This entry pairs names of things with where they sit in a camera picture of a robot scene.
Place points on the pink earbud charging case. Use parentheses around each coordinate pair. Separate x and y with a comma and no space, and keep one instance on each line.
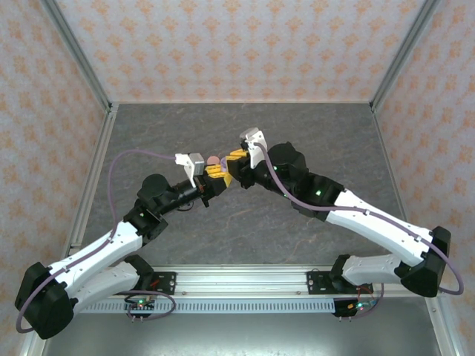
(213,159)

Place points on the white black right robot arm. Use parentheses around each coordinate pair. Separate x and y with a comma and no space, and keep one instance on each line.
(378,230)

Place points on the small circuit board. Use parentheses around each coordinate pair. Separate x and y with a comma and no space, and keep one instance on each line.
(141,305)
(358,306)

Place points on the grey metal bottom sheet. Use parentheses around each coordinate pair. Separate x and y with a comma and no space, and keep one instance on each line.
(241,335)

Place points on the aluminium table side rail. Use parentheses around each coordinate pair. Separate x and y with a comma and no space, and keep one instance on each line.
(387,155)
(94,174)

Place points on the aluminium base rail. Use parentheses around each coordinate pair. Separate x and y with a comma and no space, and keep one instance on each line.
(241,282)

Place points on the aluminium corner post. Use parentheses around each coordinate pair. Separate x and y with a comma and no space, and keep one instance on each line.
(402,52)
(79,52)

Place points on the aluminium frame side bar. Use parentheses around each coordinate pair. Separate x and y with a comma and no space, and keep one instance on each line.
(31,348)
(445,333)

